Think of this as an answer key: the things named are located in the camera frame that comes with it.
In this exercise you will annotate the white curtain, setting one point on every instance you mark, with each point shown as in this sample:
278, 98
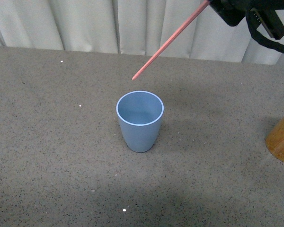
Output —
138, 27

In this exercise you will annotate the pink chopstick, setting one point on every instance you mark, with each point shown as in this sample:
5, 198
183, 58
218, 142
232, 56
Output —
185, 24

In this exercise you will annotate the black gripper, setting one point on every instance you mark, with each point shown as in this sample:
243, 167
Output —
256, 12

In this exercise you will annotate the light blue plastic cup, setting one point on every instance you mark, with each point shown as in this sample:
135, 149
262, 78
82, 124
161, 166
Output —
139, 115

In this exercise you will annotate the wooden chopstick holder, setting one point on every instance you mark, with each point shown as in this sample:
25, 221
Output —
275, 140

